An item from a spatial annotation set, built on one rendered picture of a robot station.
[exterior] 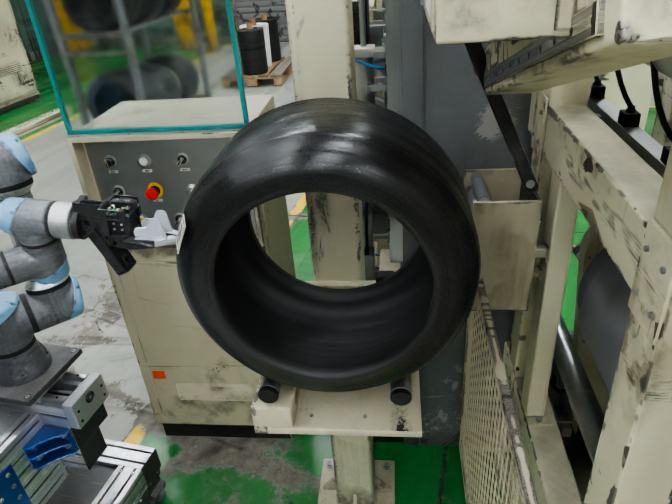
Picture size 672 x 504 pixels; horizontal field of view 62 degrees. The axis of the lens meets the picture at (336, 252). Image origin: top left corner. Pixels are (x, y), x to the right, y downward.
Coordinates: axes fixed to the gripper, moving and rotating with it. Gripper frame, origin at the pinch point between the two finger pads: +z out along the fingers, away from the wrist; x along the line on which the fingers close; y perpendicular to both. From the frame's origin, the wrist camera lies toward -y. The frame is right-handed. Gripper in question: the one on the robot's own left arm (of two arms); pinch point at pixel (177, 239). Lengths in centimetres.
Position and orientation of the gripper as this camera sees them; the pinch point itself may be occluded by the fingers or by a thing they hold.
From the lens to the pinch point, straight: 116.8
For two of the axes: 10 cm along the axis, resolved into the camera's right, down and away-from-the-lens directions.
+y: 0.6, -8.5, -5.2
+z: 9.9, 0.9, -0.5
